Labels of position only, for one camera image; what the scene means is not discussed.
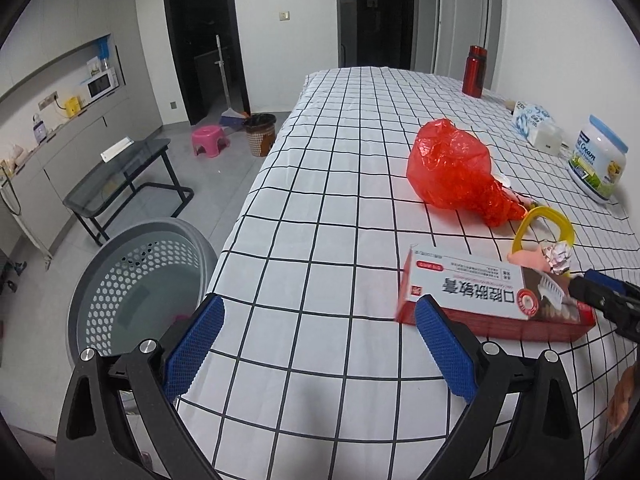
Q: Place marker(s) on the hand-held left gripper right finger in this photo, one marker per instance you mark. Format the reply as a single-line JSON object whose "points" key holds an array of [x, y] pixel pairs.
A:
{"points": [[442, 345]]}

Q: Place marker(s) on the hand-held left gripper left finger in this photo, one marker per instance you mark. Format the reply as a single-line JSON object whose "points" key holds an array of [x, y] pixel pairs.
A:
{"points": [[197, 345]]}

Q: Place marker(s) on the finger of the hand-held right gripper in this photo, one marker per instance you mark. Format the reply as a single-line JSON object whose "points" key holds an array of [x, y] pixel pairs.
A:
{"points": [[612, 284], [610, 312]]}

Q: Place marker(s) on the silver foil wrapper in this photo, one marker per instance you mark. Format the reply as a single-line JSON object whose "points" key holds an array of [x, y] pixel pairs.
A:
{"points": [[557, 257]]}

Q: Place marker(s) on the red and white carton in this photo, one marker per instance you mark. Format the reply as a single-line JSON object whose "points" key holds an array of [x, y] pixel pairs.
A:
{"points": [[475, 280]]}

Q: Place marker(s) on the grey perforated plastic basket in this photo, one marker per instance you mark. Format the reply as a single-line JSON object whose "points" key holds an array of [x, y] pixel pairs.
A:
{"points": [[150, 280]]}

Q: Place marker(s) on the salmon pink wrapper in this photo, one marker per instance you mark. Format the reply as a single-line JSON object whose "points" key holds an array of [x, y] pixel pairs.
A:
{"points": [[525, 258]]}

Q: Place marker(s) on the red plastic bag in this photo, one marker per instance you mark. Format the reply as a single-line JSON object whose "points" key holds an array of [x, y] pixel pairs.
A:
{"points": [[450, 160]]}

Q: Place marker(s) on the person's right hand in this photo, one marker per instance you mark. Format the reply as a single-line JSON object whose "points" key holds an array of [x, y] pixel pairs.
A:
{"points": [[627, 400]]}

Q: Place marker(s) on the white jar with blue lid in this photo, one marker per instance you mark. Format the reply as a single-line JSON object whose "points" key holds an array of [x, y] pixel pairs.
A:
{"points": [[597, 160]]}

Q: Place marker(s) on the black and white checkered tablecloth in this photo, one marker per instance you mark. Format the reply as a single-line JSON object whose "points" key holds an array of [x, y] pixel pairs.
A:
{"points": [[325, 210]]}

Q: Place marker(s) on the blue and white tissue pack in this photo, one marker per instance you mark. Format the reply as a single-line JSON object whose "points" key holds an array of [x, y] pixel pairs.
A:
{"points": [[530, 120]]}

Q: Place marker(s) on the dark glass side table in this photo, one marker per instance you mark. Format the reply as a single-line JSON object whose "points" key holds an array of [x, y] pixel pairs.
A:
{"points": [[115, 180]]}

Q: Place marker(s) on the pink plastic stool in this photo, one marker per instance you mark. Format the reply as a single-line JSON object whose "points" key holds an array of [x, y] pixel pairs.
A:
{"points": [[210, 137]]}

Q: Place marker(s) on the flat white box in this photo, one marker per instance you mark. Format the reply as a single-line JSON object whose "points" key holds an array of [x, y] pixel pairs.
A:
{"points": [[116, 149]]}

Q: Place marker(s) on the brown wicker waste bin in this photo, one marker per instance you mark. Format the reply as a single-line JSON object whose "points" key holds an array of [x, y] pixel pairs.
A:
{"points": [[260, 135]]}

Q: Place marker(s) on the broom with blue head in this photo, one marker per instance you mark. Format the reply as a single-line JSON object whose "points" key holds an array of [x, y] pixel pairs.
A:
{"points": [[232, 119]]}

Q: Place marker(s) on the grey cabinet unit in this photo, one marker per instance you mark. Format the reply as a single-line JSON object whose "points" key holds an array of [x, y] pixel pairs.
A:
{"points": [[75, 135]]}

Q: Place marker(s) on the red thermos bottle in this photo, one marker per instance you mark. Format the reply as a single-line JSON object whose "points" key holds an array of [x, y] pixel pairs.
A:
{"points": [[474, 72]]}

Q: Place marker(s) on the beige plastic bag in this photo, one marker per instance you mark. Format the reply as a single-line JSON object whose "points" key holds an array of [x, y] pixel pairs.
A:
{"points": [[17, 152]]}

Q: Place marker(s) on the yellow container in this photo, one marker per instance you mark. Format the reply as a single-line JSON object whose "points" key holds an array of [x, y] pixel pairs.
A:
{"points": [[73, 106]]}

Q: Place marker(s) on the white microwave oven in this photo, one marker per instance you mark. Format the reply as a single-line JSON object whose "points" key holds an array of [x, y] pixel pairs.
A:
{"points": [[102, 85]]}

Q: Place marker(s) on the blue packet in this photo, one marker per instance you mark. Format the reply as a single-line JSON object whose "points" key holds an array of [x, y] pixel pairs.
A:
{"points": [[104, 50]]}

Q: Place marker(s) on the wall power outlet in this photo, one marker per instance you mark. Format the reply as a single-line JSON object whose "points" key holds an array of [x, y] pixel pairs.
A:
{"points": [[48, 100]]}

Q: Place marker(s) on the wall light switch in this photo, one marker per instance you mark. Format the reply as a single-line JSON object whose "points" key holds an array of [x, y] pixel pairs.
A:
{"points": [[284, 16]]}

